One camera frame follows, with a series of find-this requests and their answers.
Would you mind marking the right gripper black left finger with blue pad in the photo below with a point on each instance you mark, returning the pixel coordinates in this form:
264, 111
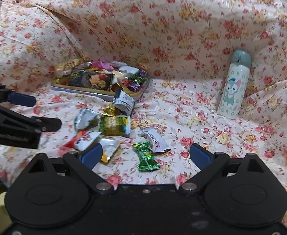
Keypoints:
83, 163

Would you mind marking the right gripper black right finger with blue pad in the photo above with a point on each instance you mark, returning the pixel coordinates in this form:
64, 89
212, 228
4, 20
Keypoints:
210, 164

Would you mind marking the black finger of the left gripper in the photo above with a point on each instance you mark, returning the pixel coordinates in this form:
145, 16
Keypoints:
46, 124

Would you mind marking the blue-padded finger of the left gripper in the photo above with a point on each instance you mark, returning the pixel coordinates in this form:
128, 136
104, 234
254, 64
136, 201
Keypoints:
15, 98

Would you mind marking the red white snack packet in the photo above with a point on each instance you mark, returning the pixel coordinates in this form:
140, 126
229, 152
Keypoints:
82, 140

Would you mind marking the green garlic peas packet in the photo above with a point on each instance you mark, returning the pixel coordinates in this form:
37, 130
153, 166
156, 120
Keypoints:
115, 125

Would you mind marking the white hawthorn snack packet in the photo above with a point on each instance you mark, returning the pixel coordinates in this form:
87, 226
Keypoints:
159, 146

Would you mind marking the gold foil candy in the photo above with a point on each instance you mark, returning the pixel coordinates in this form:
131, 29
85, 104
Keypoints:
109, 110

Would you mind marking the tin tray full of snacks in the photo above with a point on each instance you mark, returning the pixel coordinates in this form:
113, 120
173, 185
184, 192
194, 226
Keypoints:
118, 68

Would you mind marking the yellow white snack packet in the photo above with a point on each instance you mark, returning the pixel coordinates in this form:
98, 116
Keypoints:
109, 146

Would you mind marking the silver green snack packet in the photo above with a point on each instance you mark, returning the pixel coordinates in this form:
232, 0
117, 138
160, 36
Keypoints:
85, 118

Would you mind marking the black biscuit packet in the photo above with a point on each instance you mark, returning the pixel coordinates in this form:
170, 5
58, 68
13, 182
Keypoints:
90, 79

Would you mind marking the shiny green candy packet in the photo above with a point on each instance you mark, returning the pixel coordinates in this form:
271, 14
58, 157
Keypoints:
147, 162

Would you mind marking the white cartoon cat water bottle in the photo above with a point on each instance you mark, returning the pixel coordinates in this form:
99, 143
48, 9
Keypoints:
235, 84

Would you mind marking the black white snack packet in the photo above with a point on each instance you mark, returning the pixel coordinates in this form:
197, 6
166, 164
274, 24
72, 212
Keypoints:
123, 102

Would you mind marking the purple candy in tray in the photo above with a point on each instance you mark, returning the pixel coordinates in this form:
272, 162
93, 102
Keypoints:
135, 81

